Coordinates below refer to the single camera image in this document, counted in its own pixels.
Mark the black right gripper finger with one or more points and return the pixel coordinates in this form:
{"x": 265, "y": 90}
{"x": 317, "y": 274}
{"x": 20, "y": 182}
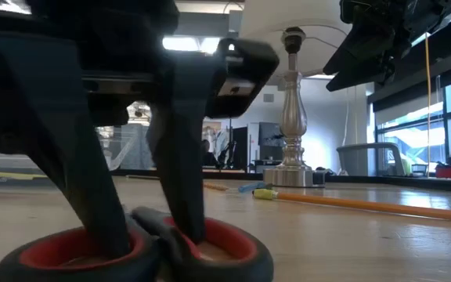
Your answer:
{"x": 366, "y": 74}
{"x": 366, "y": 41}

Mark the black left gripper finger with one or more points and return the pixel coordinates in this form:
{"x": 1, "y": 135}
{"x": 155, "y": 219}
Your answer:
{"x": 182, "y": 156}
{"x": 53, "y": 117}

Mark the orange pencil pink eraser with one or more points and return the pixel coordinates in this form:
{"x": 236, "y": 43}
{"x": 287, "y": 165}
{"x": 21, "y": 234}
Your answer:
{"x": 215, "y": 186}

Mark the blue pen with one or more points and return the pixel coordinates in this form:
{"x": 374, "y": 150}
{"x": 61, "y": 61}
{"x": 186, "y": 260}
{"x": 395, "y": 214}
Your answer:
{"x": 251, "y": 187}

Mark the orange pencil yellow-green cap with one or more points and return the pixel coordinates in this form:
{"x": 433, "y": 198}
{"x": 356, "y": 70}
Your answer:
{"x": 366, "y": 204}

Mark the person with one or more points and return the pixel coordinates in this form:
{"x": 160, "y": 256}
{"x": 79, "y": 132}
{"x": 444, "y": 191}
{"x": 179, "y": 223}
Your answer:
{"x": 206, "y": 154}

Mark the grey office chair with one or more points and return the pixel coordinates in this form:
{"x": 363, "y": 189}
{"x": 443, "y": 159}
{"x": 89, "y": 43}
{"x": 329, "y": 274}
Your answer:
{"x": 370, "y": 158}

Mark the black cabinet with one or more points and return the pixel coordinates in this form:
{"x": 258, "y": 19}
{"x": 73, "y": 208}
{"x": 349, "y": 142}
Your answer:
{"x": 270, "y": 143}

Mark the silver table lamp white shade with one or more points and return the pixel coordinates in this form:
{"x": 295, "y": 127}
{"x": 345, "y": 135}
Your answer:
{"x": 293, "y": 125}

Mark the black aluminium table frame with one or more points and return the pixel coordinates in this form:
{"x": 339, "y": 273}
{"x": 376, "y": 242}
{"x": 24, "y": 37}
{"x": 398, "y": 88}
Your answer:
{"x": 405, "y": 183}

